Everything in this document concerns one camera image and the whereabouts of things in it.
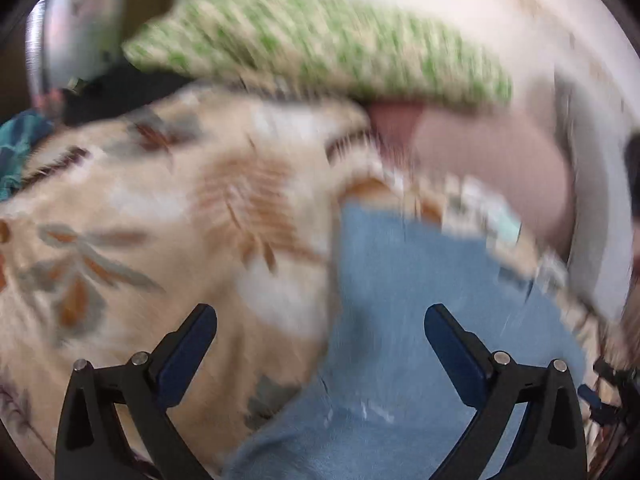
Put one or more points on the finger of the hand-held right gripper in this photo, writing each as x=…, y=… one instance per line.
x=607, y=390

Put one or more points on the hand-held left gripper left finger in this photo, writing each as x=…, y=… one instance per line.
x=184, y=355

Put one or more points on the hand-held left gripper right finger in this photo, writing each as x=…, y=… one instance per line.
x=454, y=355

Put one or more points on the light blue knitted garment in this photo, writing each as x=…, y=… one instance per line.
x=400, y=310

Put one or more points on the beige leaf print blanket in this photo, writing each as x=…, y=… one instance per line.
x=175, y=220

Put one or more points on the white teal patterned cloth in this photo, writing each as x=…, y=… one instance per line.
x=500, y=220

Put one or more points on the grey cushion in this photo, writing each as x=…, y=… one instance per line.
x=595, y=195

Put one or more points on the pink pillow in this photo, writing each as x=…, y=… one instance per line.
x=480, y=160

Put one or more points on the teal blue patterned cloth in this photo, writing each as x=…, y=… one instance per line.
x=20, y=145

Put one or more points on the black cloth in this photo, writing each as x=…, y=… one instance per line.
x=120, y=92

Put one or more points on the shiny metal pole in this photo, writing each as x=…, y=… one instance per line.
x=42, y=45

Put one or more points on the green white patterned pillow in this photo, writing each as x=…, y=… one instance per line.
x=320, y=40

